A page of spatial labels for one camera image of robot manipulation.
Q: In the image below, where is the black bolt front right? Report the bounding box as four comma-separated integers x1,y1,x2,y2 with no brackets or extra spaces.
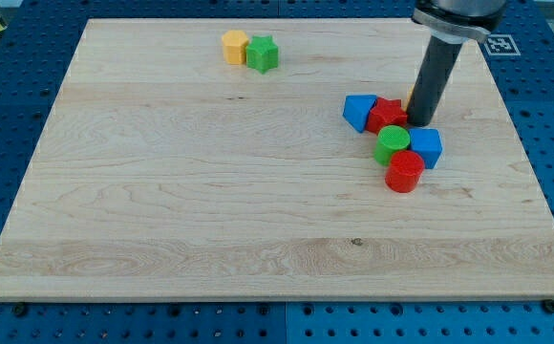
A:
541,299,554,314

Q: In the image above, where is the blue triangle block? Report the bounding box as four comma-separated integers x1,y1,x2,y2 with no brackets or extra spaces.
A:
343,95,377,133

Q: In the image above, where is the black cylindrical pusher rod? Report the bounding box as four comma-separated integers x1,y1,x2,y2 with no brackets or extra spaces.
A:
406,36,462,127

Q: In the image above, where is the red cylinder block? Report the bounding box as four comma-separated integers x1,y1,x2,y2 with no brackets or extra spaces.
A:
385,150,425,193

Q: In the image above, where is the yellow hexagon block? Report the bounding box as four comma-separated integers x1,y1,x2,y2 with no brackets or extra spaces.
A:
222,30,249,65

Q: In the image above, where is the wooden board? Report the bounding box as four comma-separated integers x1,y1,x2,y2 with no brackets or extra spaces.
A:
0,19,554,302

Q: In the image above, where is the blue cube block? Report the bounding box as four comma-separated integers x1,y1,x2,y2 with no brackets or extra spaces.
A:
409,128,443,169

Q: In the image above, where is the green cylinder block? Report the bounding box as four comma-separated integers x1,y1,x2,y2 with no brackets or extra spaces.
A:
373,125,411,166

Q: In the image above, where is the black bolt front left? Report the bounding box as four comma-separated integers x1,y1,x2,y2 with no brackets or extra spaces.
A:
11,302,28,317

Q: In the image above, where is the white fiducial marker tag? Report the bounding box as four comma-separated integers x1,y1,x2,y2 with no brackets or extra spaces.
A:
483,34,521,56

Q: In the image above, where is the green star block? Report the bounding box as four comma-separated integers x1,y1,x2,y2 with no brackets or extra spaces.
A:
245,35,279,74

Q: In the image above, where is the black bolt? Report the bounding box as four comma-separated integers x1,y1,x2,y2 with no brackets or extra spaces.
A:
11,302,28,317
541,299,554,314

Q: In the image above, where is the yellow block behind rod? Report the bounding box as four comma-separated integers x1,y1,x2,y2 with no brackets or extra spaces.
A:
404,85,415,110

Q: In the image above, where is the red star block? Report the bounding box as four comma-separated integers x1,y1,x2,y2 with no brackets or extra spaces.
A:
365,97,408,134

